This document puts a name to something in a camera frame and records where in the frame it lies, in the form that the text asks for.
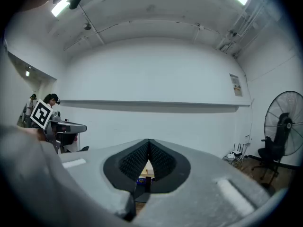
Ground paper notice on wall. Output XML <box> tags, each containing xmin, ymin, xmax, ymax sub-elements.
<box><xmin>229</xmin><ymin>73</ymin><xmax>243</xmax><ymax>97</ymax></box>

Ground black office chair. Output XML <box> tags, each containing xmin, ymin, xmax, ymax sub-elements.
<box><xmin>251</xmin><ymin>112</ymin><xmax>295</xmax><ymax>185</ymax></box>

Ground white router with antennas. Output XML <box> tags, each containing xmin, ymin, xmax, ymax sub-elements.
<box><xmin>227</xmin><ymin>143</ymin><xmax>245</xmax><ymax>162</ymax></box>

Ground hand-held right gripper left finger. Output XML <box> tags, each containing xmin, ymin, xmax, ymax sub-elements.
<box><xmin>0</xmin><ymin>126</ymin><xmax>150</xmax><ymax>227</ymax></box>

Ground person's left forearm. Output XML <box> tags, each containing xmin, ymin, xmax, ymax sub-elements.
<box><xmin>22</xmin><ymin>126</ymin><xmax>47</xmax><ymax>142</ymax></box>

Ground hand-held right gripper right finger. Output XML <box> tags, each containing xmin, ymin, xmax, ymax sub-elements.
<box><xmin>142</xmin><ymin>139</ymin><xmax>289</xmax><ymax>227</ymax></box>

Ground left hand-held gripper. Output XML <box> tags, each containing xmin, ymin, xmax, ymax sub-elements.
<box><xmin>30</xmin><ymin>99</ymin><xmax>88</xmax><ymax>154</ymax></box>

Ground large black standing fan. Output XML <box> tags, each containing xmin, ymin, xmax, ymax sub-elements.
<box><xmin>264</xmin><ymin>90</ymin><xmax>303</xmax><ymax>157</ymax></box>

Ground ceiling pipes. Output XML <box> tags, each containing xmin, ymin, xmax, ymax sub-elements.
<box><xmin>214</xmin><ymin>0</ymin><xmax>266</xmax><ymax>58</ymax></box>

